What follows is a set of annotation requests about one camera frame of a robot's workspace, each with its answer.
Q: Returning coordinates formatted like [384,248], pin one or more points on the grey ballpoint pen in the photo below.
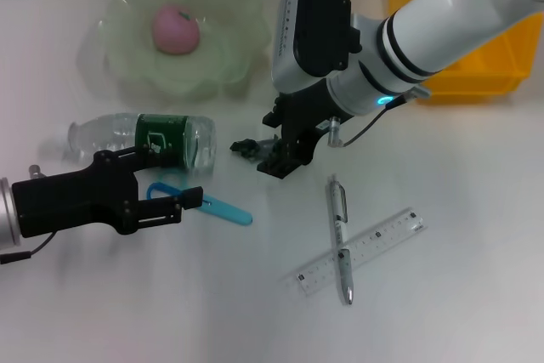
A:
[340,218]

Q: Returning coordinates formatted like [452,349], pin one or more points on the green plastic wrapper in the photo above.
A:
[246,146]

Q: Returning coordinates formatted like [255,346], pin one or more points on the clear plastic ruler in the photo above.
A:
[382,239]

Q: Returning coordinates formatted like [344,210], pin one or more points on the clear water bottle green label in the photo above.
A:
[161,137]

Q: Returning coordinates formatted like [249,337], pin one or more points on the yellow plastic bin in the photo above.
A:
[501,69]

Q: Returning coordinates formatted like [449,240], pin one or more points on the green glass fruit plate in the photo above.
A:
[212,61]

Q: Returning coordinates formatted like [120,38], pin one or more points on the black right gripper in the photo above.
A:
[306,112]

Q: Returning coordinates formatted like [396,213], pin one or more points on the pink toy peach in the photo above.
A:
[176,31]

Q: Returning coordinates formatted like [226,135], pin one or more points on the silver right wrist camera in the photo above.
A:
[310,27]

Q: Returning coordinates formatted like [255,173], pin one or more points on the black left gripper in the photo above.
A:
[72,205]

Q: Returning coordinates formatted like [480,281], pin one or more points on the blue scissors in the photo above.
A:
[229,212]

